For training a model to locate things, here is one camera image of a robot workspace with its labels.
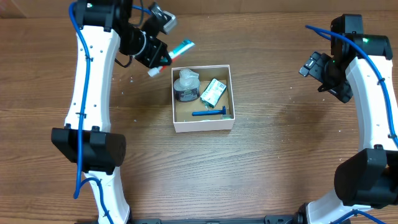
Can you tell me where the green white toothbrush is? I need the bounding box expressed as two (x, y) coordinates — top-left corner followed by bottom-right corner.
(221, 114), (233, 119)

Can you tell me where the green white soap bar packet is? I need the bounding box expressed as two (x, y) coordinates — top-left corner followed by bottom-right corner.
(200, 78), (227, 108)

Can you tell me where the white open cardboard box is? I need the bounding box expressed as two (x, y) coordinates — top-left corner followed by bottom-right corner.
(172, 65), (235, 133)

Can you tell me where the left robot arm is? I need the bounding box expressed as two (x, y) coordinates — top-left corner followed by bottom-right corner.
(51, 1), (177, 223)

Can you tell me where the blue disposable razor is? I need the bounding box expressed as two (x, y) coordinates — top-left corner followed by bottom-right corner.
(192, 106), (226, 118)

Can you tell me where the clear pump soap bottle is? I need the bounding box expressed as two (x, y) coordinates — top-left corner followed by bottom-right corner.
(173, 68), (200, 103)

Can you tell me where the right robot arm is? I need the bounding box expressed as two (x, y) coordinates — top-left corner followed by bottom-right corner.
(290, 14), (397, 223)

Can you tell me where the green toothpaste tube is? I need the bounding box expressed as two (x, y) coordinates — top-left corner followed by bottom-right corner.
(147, 40), (195, 77)

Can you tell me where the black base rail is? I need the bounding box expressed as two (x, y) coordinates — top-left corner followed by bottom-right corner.
(127, 214), (306, 224)

